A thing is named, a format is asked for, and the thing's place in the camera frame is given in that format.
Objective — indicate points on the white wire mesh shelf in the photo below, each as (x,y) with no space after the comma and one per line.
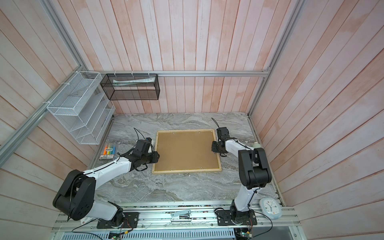
(83,111)

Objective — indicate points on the black wire mesh basket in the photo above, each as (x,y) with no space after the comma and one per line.
(149,93)

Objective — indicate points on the white round clock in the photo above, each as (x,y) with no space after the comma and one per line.
(271,208)

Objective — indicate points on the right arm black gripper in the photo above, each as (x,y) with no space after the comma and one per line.
(214,147)

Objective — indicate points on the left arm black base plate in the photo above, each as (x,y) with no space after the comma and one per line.
(126,220)

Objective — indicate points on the paper inside black basket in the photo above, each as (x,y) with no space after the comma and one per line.
(134,82)

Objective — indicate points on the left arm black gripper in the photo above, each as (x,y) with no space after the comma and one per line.
(155,158)

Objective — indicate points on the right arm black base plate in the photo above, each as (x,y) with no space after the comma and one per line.
(233,217)

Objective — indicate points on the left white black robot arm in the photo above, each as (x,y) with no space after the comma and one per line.
(76,196)

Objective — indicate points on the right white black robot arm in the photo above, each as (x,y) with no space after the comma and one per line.
(254,172)

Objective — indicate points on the light wooden picture frame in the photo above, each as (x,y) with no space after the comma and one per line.
(186,172)

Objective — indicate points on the pack of coloured highlighters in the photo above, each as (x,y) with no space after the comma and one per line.
(109,152)

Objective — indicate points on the brown cardboard backing board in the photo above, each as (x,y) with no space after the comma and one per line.
(186,150)

